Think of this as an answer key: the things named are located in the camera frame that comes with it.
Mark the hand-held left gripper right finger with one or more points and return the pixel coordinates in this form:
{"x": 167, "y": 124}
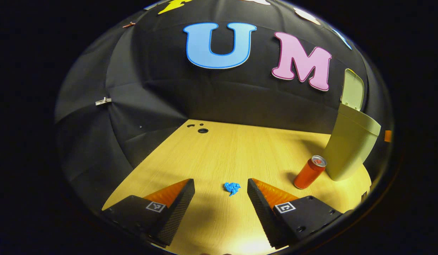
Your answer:
{"x": 261, "y": 212}

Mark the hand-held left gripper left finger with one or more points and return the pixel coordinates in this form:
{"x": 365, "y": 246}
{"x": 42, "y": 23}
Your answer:
{"x": 178, "y": 212}

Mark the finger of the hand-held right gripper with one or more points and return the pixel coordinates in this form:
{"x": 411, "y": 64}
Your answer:
{"x": 387, "y": 136}

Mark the blue paper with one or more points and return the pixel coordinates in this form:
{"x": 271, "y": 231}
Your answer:
{"x": 232, "y": 187}

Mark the pale green desktop garbage bin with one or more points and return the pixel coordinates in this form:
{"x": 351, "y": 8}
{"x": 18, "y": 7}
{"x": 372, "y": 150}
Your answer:
{"x": 350, "y": 145}

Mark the orange pop can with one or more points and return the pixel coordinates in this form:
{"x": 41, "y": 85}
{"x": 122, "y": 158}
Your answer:
{"x": 307, "y": 175}

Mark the small black edge clamp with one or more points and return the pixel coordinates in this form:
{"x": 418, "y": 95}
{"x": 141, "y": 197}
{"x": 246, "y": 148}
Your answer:
{"x": 364, "y": 196}

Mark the black backdrop cloth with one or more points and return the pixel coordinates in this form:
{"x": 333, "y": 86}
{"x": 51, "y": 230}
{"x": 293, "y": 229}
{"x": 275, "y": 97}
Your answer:
{"x": 222, "y": 99}

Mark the white backdrop clip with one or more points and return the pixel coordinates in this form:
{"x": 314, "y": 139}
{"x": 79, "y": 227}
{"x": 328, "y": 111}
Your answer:
{"x": 103, "y": 101}

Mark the red backdrop clip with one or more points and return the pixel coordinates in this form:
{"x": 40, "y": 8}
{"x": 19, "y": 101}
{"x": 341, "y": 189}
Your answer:
{"x": 129, "y": 24}

